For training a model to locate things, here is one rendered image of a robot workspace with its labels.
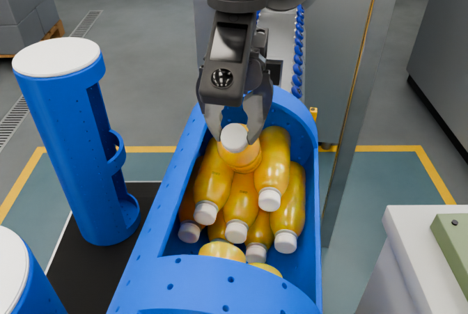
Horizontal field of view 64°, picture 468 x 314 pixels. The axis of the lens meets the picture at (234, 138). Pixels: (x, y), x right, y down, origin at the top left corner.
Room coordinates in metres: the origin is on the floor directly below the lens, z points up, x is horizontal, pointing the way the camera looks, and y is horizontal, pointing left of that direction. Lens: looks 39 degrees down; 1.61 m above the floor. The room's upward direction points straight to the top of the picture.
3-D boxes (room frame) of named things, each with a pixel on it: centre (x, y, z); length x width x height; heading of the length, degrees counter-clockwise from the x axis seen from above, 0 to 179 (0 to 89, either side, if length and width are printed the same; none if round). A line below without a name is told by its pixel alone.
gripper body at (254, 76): (0.45, -0.01, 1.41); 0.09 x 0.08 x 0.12; 171
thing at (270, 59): (1.03, -0.10, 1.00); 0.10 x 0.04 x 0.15; 81
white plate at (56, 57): (1.15, 0.60, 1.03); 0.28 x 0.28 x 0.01
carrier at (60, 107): (1.15, 0.60, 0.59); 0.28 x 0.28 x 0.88
